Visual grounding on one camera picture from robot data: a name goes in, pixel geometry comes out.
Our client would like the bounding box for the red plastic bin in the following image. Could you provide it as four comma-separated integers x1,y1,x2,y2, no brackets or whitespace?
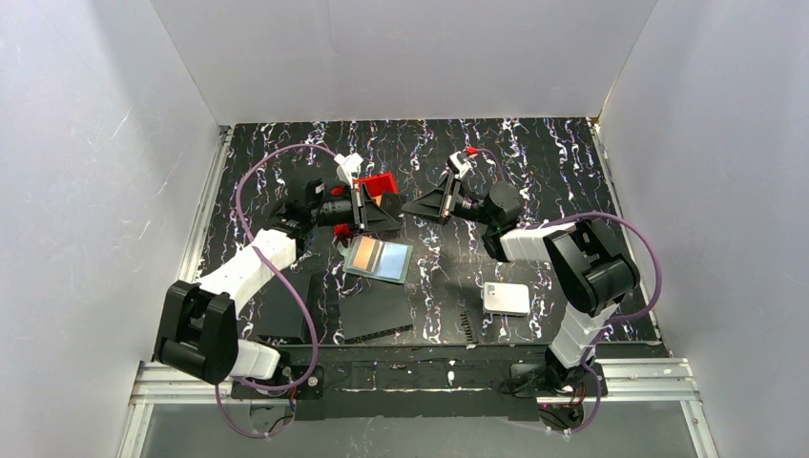
328,172,399,239

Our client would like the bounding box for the orange card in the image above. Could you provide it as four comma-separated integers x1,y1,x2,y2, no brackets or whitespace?
349,236,381,271

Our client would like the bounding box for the mint green card holder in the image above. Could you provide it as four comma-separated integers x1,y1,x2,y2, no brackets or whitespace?
337,236,413,284

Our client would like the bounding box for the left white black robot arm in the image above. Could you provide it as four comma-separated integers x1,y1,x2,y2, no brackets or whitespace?
154,179,405,385

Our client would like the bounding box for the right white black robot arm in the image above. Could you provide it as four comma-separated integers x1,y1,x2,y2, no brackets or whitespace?
402,173,640,394

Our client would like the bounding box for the black flat plate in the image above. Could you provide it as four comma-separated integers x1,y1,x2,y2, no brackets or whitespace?
339,285,413,344

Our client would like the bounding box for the white flat box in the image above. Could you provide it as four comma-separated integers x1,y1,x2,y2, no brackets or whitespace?
481,281,530,317

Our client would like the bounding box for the small black comb strip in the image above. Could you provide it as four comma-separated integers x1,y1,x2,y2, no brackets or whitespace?
459,312,478,347

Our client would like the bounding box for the black rectangular block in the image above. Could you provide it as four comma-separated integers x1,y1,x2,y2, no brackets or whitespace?
251,278,307,344

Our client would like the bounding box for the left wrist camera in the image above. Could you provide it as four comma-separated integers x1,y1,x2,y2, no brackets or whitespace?
333,153,363,187

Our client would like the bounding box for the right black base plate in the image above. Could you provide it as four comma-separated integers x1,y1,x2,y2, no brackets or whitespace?
499,363,609,399

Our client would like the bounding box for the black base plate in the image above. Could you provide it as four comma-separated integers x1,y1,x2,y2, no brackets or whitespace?
230,365,325,400
499,363,609,399

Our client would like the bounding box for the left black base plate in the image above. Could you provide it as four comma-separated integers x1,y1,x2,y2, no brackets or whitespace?
230,365,325,400

